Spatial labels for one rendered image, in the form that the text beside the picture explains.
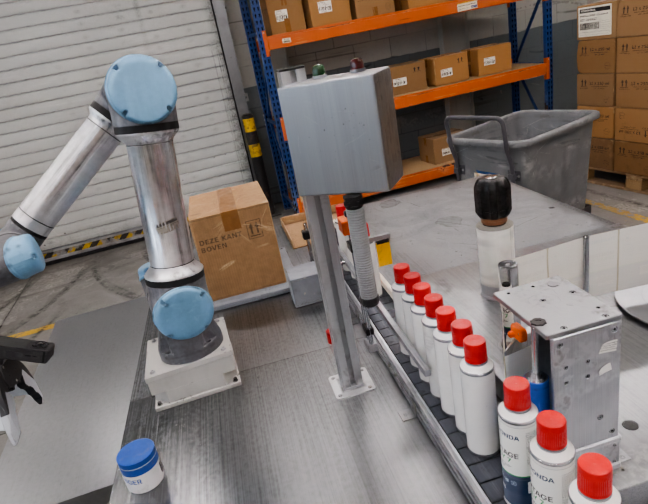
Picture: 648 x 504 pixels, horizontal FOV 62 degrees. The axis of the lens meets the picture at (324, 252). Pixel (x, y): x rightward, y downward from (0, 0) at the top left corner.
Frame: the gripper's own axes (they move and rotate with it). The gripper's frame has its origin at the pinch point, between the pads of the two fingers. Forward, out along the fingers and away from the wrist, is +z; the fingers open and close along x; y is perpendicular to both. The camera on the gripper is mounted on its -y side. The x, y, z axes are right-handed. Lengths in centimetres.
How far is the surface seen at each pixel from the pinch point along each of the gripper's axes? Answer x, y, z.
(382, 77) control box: 15, -78, -40
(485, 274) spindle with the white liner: -13, -100, 11
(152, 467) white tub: 8.8, -18.7, 13.1
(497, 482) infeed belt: 37, -72, 21
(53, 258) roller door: -439, 131, 28
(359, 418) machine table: 7, -58, 21
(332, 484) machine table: 21, -49, 22
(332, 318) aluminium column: 0, -60, 2
